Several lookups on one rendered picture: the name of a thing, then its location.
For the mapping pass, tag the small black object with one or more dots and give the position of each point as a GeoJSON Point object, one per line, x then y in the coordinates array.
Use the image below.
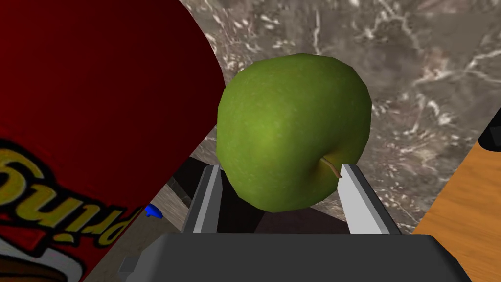
{"type": "Point", "coordinates": [491, 137]}

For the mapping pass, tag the small blue object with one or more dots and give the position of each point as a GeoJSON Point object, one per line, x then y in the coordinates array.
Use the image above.
{"type": "Point", "coordinates": [153, 212]}

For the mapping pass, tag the red crisps can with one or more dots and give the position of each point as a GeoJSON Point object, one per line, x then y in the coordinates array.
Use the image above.
{"type": "Point", "coordinates": [86, 129]}

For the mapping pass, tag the green apple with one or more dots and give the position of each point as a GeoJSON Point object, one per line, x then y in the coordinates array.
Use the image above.
{"type": "Point", "coordinates": [285, 129]}

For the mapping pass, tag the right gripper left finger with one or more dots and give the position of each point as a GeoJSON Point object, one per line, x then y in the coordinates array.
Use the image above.
{"type": "Point", "coordinates": [203, 203]}

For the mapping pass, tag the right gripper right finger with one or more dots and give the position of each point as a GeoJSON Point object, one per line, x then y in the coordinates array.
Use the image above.
{"type": "Point", "coordinates": [362, 207]}

